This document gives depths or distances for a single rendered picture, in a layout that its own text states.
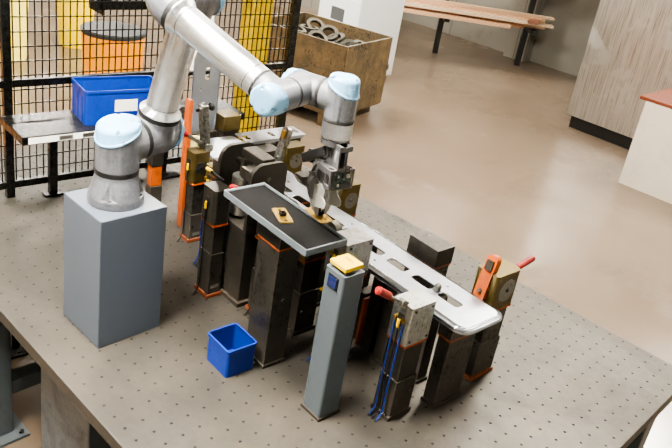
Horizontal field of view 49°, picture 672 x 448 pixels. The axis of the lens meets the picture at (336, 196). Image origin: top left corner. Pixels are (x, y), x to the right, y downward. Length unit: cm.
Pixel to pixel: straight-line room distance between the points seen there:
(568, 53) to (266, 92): 859
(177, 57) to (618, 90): 582
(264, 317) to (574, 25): 833
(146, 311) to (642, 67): 578
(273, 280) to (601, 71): 577
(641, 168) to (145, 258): 488
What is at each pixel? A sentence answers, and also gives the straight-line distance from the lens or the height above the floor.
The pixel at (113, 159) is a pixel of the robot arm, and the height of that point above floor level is 124.
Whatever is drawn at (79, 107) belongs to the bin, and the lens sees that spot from 286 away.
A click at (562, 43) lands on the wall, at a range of 1010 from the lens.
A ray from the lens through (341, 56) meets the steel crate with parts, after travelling 597.
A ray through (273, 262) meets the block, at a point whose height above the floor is 104.
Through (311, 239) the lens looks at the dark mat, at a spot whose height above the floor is 116.
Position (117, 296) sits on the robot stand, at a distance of 214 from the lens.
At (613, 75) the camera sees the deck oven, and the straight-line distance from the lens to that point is 739.
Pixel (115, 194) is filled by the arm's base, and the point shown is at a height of 115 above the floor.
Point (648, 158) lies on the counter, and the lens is 635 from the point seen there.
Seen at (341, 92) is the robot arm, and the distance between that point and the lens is 170.
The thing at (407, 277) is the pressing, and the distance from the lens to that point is 211.
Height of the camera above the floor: 203
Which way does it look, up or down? 24 degrees down
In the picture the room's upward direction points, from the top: 10 degrees clockwise
